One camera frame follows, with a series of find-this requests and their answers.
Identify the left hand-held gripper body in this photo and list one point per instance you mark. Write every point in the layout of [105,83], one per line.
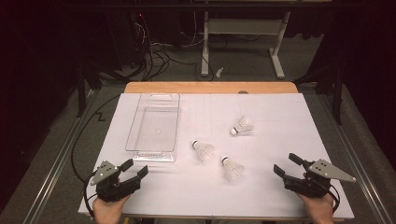
[107,189]

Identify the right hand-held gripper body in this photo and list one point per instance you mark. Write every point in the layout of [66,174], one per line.
[314,186]

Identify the clear plastic box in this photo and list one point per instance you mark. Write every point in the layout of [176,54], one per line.
[155,127]

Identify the white shuttlecock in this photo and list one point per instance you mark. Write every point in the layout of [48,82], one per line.
[233,170]
[204,151]
[243,125]

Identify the person's left hand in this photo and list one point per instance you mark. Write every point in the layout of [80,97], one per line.
[107,213]

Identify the person's right hand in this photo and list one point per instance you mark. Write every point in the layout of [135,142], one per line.
[320,211]

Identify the black metal stand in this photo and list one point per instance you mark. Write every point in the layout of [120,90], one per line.
[81,93]
[337,99]

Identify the small white floor item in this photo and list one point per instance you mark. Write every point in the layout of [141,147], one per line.
[219,72]

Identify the dark computer case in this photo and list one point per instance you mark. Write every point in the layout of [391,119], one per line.
[124,40]

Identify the metal floor rail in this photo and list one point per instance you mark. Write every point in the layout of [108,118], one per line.
[358,161]
[53,174]

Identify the white metal desk frame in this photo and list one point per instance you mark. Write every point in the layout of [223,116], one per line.
[243,26]

